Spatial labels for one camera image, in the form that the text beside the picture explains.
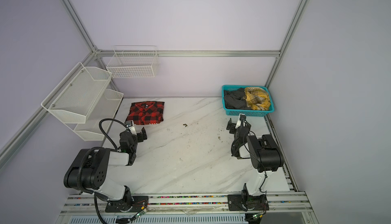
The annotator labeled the red black plaid shirt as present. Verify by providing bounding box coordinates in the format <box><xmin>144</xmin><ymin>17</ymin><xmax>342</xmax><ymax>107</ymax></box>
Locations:
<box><xmin>126</xmin><ymin>101</ymin><xmax>165</xmax><ymax>125</ymax></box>

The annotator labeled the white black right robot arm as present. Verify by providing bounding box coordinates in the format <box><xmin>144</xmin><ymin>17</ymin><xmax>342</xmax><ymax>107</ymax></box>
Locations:
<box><xmin>226</xmin><ymin>115</ymin><xmax>284</xmax><ymax>196</ymax></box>

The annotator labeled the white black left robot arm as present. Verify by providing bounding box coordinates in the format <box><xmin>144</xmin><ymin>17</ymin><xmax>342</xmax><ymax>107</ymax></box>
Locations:
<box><xmin>64</xmin><ymin>128</ymin><xmax>148</xmax><ymax>203</ymax></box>

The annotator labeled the teal plastic basket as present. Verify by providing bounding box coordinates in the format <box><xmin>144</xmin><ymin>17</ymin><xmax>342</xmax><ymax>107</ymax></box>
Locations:
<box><xmin>222</xmin><ymin>85</ymin><xmax>275</xmax><ymax>117</ymax></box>

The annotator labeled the dark grey shirt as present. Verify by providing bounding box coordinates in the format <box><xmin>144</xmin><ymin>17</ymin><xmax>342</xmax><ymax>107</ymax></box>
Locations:
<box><xmin>223</xmin><ymin>88</ymin><xmax>250</xmax><ymax>110</ymax></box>

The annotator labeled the white mesh lower shelf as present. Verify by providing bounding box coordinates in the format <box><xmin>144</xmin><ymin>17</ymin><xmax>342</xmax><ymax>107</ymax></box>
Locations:
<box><xmin>73</xmin><ymin>89</ymin><xmax>123</xmax><ymax>141</ymax></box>

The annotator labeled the yellow plaid shirt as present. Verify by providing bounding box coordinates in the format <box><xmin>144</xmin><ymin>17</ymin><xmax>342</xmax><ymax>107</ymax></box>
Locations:
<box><xmin>244</xmin><ymin>87</ymin><xmax>271</xmax><ymax>111</ymax></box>

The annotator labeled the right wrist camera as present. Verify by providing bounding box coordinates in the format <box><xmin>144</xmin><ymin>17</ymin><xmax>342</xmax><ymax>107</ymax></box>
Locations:
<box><xmin>236</xmin><ymin>114</ymin><xmax>246</xmax><ymax>128</ymax></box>

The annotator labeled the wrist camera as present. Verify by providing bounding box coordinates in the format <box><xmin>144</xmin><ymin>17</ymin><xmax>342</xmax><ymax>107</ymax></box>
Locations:
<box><xmin>125</xmin><ymin>120</ymin><xmax>137</xmax><ymax>135</ymax></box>
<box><xmin>236</xmin><ymin>114</ymin><xmax>246</xmax><ymax>128</ymax></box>

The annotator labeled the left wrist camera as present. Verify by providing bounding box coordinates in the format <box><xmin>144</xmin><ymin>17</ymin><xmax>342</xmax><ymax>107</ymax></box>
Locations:
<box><xmin>125</xmin><ymin>120</ymin><xmax>137</xmax><ymax>135</ymax></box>

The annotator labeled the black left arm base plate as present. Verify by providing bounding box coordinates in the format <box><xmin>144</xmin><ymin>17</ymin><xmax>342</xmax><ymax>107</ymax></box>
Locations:
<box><xmin>105</xmin><ymin>196</ymin><xmax>149</xmax><ymax>213</ymax></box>

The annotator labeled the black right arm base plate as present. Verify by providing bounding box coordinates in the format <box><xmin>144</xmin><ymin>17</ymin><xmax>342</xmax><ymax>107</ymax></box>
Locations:
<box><xmin>228</xmin><ymin>194</ymin><xmax>269</xmax><ymax>211</ymax></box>

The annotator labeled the aluminium frame profile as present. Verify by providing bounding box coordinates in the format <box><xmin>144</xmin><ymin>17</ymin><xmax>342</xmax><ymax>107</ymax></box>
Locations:
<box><xmin>1</xmin><ymin>0</ymin><xmax>309</xmax><ymax>171</ymax></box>

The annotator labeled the white wire basket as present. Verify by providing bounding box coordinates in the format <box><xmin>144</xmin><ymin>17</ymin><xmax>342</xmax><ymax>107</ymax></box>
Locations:
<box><xmin>107</xmin><ymin>46</ymin><xmax>159</xmax><ymax>79</ymax></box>

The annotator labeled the aluminium mounting rail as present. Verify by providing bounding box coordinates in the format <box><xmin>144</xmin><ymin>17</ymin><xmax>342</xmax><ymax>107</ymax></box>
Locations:
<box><xmin>60</xmin><ymin>191</ymin><xmax>314</xmax><ymax>216</ymax></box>

